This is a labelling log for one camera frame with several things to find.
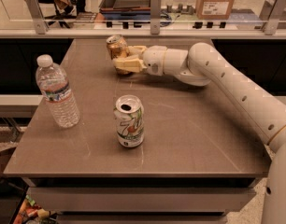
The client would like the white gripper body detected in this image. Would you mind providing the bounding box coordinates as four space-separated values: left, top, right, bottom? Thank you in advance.
143 46 167 76

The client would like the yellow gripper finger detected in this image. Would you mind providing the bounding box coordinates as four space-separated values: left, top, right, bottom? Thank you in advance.
113 55 146 74
128 46 147 56

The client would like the orange soda can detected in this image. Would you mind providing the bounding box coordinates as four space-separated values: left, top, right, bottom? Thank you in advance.
107 35 130 61

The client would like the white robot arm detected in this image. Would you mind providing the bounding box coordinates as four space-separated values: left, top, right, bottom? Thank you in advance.
113 42 286 224

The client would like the white green 7up can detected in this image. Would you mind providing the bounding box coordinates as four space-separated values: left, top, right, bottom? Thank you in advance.
113 95 144 148

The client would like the grey open tray box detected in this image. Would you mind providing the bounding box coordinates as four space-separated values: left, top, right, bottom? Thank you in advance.
99 0 150 12

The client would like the cardboard box with label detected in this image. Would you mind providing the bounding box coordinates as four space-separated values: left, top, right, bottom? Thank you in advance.
195 0 235 20

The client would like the clear plastic water bottle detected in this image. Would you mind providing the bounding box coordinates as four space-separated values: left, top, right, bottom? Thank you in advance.
36 54 80 128

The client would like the brown table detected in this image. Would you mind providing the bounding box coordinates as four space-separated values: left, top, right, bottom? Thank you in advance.
5 39 270 224

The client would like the colourful snack packages bin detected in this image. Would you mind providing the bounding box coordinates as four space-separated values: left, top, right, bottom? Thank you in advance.
12 195 58 224

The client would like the middle metal railing post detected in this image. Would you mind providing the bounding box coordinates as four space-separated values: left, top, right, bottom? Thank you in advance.
150 0 162 35

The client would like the metal railing post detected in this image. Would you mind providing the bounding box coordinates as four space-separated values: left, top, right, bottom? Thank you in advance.
25 0 48 35
264 0 286 35
150 0 162 35

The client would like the left metal railing post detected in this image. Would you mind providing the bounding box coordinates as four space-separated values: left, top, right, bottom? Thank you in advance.
25 0 48 35

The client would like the right metal railing post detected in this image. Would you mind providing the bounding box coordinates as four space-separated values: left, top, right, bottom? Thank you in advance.
264 0 286 35

